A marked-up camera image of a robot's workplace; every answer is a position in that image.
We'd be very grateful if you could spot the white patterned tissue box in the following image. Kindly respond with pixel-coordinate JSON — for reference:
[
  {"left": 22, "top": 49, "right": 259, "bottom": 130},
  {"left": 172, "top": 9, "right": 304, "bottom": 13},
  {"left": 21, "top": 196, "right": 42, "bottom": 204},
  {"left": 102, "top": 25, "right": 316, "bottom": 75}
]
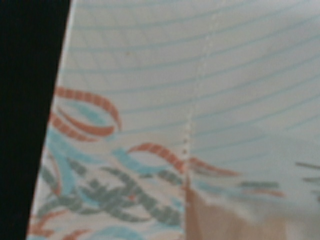
[{"left": 26, "top": 0, "right": 320, "bottom": 240}]

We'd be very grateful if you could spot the black tablecloth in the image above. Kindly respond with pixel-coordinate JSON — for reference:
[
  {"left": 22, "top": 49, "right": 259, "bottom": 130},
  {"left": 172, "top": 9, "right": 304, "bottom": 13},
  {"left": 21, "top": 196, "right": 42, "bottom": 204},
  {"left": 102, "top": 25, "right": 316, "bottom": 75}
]
[{"left": 0, "top": 0, "right": 70, "bottom": 240}]

